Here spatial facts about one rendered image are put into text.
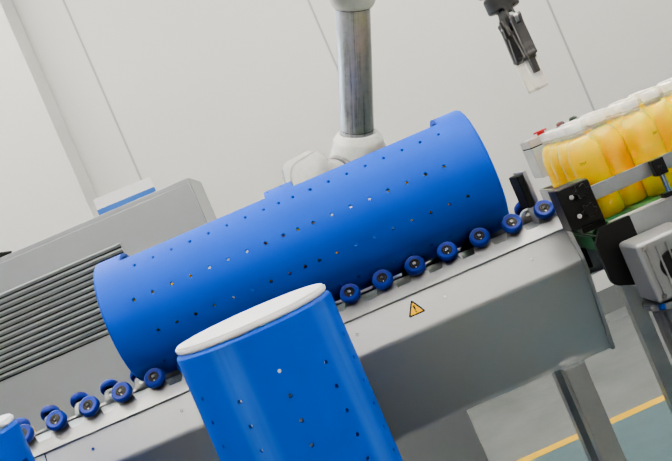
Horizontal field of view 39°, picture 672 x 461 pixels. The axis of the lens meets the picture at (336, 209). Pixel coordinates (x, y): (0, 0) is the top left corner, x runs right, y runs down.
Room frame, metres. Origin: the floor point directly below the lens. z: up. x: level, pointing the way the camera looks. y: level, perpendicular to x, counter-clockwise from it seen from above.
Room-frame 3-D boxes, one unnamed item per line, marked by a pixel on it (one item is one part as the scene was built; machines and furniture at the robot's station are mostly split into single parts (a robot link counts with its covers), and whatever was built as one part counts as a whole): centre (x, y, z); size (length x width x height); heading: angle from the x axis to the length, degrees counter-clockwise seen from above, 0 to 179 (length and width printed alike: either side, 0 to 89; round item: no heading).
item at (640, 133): (2.02, -0.65, 1.00); 0.07 x 0.07 x 0.19
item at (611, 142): (2.05, -0.59, 1.00); 0.07 x 0.07 x 0.19
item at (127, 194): (3.87, 0.76, 1.48); 0.24 x 0.12 x 0.08; 100
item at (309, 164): (2.80, 0.03, 1.21); 0.18 x 0.16 x 0.22; 130
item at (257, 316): (1.64, 0.21, 1.03); 0.28 x 0.28 x 0.01
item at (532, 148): (2.43, -0.60, 1.05); 0.20 x 0.10 x 0.10; 91
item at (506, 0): (2.16, -0.53, 1.39); 0.08 x 0.07 x 0.09; 2
